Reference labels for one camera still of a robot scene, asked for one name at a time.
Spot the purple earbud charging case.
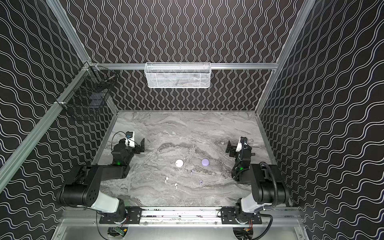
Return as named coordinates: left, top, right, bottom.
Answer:
left=201, top=159, right=210, bottom=167

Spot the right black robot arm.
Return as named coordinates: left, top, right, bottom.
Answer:
left=226, top=137, right=290, bottom=224

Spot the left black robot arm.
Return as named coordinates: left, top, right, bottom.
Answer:
left=57, top=139, right=145, bottom=225

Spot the white earbud charging case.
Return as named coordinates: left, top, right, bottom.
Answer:
left=175, top=159, right=184, bottom=168

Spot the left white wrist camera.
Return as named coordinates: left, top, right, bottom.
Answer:
left=125, top=131, right=136, bottom=148

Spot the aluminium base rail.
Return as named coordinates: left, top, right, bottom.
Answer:
left=59, top=205, right=304, bottom=228

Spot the white wire mesh basket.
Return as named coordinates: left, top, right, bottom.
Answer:
left=144, top=62, right=212, bottom=89

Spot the black wire mesh basket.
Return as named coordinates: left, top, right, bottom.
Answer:
left=59, top=66, right=118, bottom=122

